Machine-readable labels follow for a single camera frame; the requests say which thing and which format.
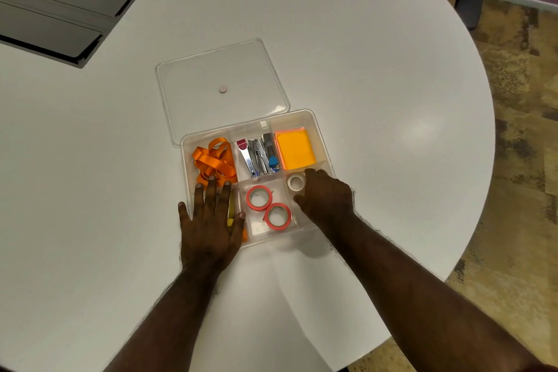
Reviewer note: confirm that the person's left hand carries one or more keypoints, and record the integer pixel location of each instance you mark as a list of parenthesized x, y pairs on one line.
[(211, 236)]

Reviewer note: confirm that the person's right hand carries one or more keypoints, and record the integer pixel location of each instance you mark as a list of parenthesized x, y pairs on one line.
[(329, 201)]

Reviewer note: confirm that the transparent tape roll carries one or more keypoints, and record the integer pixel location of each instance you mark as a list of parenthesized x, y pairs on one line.
[(289, 183)]

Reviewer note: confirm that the clear plastic organizer box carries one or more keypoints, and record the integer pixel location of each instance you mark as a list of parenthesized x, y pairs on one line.
[(257, 230)]

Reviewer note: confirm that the clear plastic lid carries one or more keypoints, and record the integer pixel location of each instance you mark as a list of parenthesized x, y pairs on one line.
[(200, 79)]

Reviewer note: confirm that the person's left forearm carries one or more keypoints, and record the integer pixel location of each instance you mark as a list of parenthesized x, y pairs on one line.
[(170, 323)]

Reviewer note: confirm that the person's right forearm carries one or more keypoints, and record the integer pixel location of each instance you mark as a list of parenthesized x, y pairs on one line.
[(427, 302)]

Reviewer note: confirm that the red tape roll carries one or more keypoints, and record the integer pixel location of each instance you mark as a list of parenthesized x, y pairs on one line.
[(267, 217), (248, 198)]

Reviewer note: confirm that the yellow-capped small tube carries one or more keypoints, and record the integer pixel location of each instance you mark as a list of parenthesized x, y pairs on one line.
[(230, 210)]

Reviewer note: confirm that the orange-capped small tube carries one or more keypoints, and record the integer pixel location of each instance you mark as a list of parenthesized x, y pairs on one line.
[(245, 235)]

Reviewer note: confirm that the orange sticky note pad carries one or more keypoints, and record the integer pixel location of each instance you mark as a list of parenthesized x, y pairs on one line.
[(295, 149)]

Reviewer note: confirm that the blue-tipped nail clipper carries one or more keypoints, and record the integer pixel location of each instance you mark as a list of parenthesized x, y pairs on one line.
[(273, 161)]

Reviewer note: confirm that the orange ribbon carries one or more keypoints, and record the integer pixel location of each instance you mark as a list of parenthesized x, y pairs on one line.
[(211, 162)]

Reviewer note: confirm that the pink-tipped nail clipper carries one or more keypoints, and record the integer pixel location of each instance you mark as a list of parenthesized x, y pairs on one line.
[(246, 159)]

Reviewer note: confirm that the black chair armrest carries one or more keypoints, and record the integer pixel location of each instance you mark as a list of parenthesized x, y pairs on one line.
[(468, 7)]

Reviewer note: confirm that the dark red shirt sleeve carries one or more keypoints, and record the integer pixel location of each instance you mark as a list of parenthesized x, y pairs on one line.
[(548, 368)]

